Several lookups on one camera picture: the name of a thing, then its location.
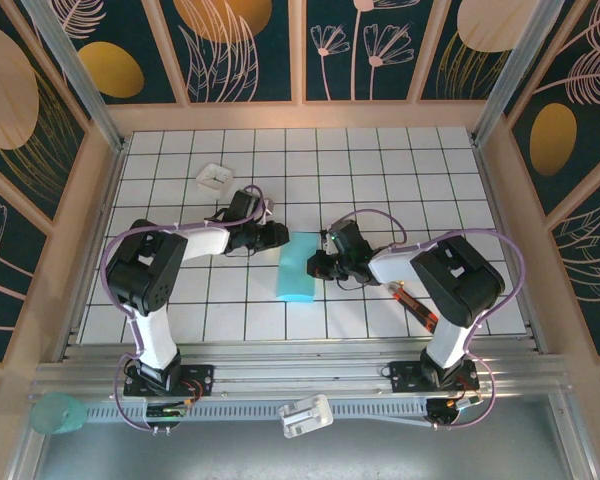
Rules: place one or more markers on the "teal paper sheet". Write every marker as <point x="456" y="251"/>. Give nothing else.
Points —
<point x="295" y="275"/>

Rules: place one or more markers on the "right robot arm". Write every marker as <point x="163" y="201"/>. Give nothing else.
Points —
<point x="460" y="280"/>

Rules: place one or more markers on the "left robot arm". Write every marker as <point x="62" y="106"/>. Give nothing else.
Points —
<point x="145" y="270"/>

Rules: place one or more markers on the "small white square dish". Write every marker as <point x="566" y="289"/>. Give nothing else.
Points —
<point x="212" y="177"/>

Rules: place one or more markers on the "small black circuit board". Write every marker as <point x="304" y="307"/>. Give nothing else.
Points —
<point x="165" y="412"/>
<point x="450" y="407"/>

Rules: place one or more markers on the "teal plastic cup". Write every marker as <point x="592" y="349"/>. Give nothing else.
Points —
<point x="55" y="412"/>

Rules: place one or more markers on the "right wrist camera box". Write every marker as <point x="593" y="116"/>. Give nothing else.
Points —
<point x="325" y="242"/>

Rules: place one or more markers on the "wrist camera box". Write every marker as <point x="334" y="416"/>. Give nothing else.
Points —
<point x="269" y="204"/>
<point x="325" y="242"/>

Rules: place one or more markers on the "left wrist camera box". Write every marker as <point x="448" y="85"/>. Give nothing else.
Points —
<point x="269" y="204"/>

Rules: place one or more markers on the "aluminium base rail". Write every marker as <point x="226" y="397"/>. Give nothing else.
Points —
<point x="300" y="372"/>

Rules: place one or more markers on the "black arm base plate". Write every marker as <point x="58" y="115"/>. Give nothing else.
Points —
<point x="202" y="375"/>
<point x="402" y="375"/>

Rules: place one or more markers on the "white plastic bracket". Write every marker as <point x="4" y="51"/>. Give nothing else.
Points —
<point x="305" y="415"/>

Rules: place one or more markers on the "aluminium frame post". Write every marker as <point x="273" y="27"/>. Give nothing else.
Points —
<point x="510" y="70"/>
<point x="80" y="75"/>

